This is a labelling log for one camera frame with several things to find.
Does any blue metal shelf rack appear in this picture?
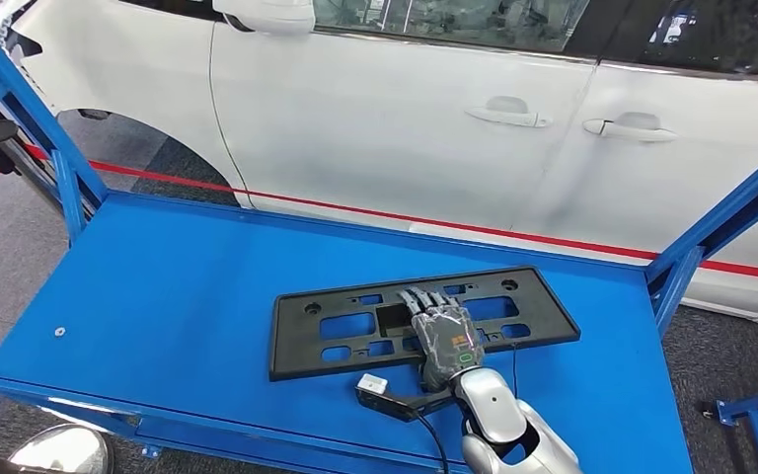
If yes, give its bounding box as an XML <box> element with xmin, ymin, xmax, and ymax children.
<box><xmin>0</xmin><ymin>0</ymin><xmax>758</xmax><ymax>474</ymax></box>

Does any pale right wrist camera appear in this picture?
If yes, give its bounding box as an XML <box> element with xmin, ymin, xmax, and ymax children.
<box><xmin>354</xmin><ymin>372</ymin><xmax>460</xmax><ymax>424</ymax></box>

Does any black right camera cable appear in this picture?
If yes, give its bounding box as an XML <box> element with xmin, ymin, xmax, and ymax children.
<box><xmin>415</xmin><ymin>413</ymin><xmax>452</xmax><ymax>474</ymax></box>

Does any chrome stanchion post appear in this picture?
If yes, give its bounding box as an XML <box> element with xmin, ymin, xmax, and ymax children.
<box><xmin>0</xmin><ymin>118</ymin><xmax>70</xmax><ymax>217</ymax></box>
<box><xmin>0</xmin><ymin>423</ymin><xmax>114</xmax><ymax>474</ymax></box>

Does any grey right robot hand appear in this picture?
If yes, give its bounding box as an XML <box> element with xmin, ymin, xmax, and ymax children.
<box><xmin>397</xmin><ymin>287</ymin><xmax>487</xmax><ymax>394</ymax></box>

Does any black plastic plate bracket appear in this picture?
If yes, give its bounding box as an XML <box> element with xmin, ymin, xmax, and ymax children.
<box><xmin>267</xmin><ymin>265</ymin><xmax>581</xmax><ymax>383</ymax></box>

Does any white car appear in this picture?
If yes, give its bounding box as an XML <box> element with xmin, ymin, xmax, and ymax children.
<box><xmin>0</xmin><ymin>0</ymin><xmax>758</xmax><ymax>325</ymax></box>

